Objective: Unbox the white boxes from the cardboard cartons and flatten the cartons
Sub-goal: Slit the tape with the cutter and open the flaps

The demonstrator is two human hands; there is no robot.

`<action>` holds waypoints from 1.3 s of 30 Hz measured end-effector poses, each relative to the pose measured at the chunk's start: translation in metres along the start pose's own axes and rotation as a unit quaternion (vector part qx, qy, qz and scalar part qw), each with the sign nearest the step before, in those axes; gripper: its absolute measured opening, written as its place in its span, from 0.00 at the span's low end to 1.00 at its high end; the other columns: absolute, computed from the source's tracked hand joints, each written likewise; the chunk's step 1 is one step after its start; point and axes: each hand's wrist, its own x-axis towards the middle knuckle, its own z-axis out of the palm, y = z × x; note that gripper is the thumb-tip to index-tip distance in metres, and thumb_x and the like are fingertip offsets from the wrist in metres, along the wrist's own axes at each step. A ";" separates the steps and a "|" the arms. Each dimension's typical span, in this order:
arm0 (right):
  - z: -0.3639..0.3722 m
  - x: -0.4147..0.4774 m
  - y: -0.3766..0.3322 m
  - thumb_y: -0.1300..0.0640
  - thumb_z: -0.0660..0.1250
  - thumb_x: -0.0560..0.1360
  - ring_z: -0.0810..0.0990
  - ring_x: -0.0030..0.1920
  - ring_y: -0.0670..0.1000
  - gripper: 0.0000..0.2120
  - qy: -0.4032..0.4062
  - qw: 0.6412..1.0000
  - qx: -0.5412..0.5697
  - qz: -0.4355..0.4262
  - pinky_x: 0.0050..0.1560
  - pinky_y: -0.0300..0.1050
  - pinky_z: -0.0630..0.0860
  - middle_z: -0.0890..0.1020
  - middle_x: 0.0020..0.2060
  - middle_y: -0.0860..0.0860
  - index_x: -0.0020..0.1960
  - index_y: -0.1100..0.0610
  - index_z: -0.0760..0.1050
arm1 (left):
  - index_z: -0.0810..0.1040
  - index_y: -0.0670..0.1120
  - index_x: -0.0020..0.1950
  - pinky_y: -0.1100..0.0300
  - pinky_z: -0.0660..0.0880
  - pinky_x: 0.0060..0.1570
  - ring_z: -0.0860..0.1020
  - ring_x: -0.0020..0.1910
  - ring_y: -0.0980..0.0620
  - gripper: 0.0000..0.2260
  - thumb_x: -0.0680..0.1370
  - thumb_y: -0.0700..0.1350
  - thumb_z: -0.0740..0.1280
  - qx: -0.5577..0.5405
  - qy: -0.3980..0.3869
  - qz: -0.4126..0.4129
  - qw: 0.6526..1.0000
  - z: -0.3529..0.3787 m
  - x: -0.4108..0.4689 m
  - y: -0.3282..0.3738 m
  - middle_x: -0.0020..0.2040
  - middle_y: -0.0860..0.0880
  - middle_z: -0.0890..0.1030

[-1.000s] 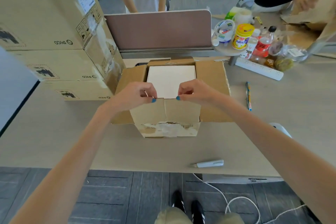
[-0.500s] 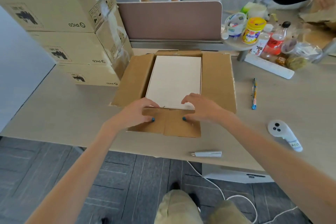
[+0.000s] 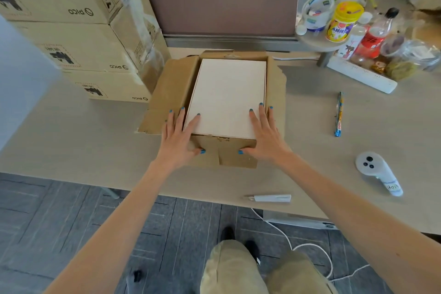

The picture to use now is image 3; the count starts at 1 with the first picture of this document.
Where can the white handheld controller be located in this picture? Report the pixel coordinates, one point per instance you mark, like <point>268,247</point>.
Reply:
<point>370,164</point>

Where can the black striped shoe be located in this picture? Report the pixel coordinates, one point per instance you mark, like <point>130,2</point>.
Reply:
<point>227,234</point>
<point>252,250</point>

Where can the white power strip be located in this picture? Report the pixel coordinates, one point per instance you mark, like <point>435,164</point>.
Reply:
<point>361,75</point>

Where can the person's right hand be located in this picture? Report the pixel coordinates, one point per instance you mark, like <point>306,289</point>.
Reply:
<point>268,138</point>

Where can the mauve desk divider panel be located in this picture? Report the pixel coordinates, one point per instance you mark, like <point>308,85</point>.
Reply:
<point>220,4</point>

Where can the yellow lid jar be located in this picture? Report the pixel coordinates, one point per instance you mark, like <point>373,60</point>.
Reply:
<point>339,30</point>

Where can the clear bag of snacks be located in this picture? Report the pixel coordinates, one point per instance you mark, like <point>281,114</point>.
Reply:
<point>399,70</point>

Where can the person's left hand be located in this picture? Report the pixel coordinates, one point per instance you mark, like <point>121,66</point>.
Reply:
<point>175,142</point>

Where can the small white round cap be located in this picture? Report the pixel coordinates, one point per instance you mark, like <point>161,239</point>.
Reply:
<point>301,30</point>

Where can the person's left forearm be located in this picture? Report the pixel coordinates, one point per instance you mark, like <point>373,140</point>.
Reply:
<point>113,228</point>

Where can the person's right forearm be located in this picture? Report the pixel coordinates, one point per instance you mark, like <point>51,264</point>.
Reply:
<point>361,221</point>

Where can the blue yellow candy stick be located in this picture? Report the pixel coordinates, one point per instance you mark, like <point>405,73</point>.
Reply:
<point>339,114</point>

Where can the small white printed bottle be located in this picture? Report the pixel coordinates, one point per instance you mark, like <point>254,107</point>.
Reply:
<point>349,49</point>

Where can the round beige shelf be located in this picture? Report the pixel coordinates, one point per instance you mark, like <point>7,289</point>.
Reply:
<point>318,42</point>

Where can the clear plastic cup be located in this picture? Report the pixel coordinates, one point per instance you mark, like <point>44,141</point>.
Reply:
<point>392,45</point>

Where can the red label soda bottle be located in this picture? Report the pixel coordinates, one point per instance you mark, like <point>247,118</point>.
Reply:
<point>372,44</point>

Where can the white tape roll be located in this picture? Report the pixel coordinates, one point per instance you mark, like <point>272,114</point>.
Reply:
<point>317,25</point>

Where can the white box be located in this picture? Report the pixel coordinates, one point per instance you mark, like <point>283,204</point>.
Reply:
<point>227,97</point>

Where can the white utility knife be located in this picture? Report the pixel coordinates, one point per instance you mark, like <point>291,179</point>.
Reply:
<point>272,198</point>

